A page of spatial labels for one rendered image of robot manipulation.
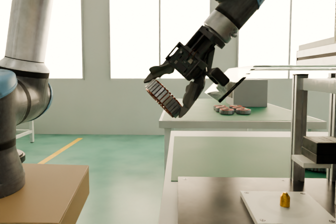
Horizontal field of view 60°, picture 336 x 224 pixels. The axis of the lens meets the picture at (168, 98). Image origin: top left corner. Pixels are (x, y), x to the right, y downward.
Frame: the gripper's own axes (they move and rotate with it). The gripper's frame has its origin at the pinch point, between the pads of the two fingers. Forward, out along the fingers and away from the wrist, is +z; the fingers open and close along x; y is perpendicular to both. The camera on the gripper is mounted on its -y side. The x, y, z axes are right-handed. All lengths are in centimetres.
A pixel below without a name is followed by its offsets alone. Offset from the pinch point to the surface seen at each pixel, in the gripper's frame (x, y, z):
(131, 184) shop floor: -36, -185, 122
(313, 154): 32.7, 4.0, -14.3
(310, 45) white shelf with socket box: 8, -83, -51
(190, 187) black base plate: 19.7, -3.3, 11.7
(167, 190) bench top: 15.8, -5.0, 17.5
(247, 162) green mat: 25.0, -36.7, 2.8
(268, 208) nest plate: 34.0, 4.3, -0.4
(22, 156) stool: -71, -68, 104
